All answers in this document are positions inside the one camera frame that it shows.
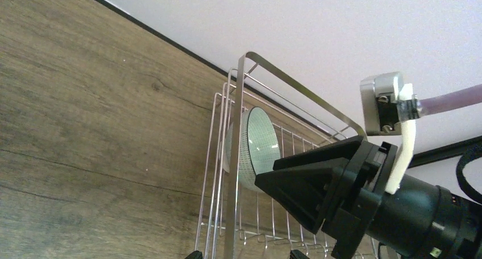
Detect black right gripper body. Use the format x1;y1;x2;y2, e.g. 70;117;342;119
320;140;398;258

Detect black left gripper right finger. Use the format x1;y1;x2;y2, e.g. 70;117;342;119
289;249;309;259

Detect pale green glass bowl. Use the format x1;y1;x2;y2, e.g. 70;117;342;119
238;107;281;193

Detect metal wire dish rack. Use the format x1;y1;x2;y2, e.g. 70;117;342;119
192;52;384;258

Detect black aluminium frame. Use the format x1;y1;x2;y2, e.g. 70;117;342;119
71;0;482;169

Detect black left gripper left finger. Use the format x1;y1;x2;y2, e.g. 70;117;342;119
185;250;203;259

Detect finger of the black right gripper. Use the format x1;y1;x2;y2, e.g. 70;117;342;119
273;136;364;171
255;158;348;234

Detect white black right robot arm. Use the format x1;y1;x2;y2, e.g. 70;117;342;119
255;136;481;258

